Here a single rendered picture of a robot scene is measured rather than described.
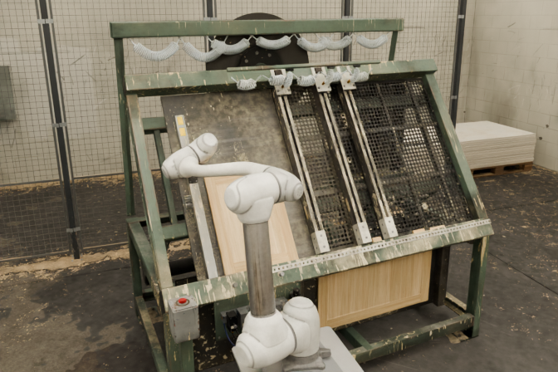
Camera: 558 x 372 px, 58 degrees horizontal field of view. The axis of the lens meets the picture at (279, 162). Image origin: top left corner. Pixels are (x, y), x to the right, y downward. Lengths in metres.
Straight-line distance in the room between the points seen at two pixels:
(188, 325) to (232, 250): 0.53
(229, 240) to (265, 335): 0.92
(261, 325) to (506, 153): 6.25
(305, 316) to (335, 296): 1.25
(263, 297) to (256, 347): 0.18
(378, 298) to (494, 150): 4.49
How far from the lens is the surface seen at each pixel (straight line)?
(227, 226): 2.84
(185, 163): 2.31
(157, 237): 2.72
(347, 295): 3.44
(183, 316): 2.48
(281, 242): 2.91
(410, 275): 3.69
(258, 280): 1.98
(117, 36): 3.35
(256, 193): 1.86
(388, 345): 3.54
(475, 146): 7.46
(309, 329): 2.17
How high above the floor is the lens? 2.22
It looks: 16 degrees down
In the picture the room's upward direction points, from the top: 1 degrees counter-clockwise
